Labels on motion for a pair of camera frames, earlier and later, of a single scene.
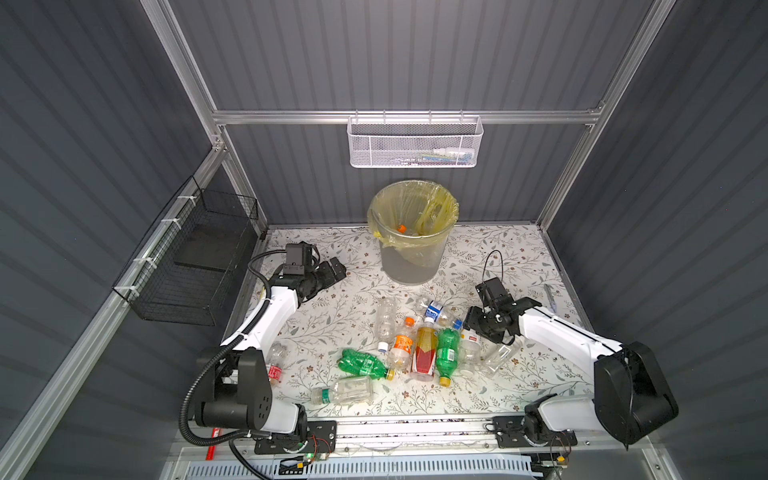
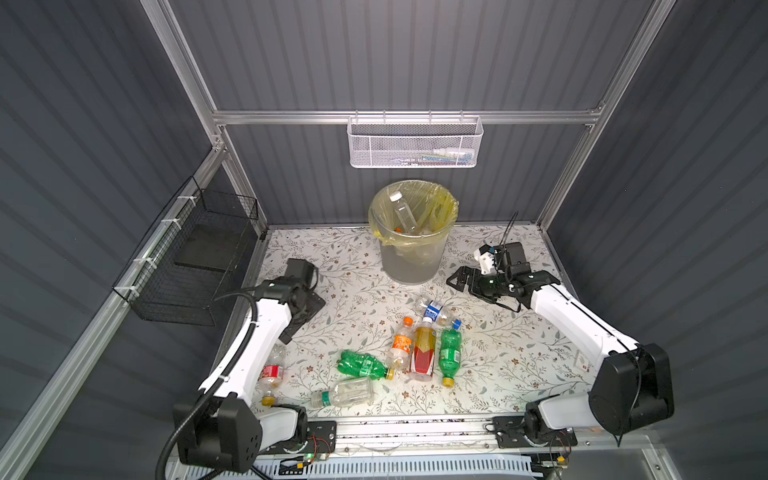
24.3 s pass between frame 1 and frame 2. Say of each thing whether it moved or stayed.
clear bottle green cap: stayed
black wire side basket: stayed
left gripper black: moved
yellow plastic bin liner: stayed
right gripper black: moved
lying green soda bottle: stayed
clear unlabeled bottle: moved
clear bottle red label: stayed
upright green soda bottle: stayed
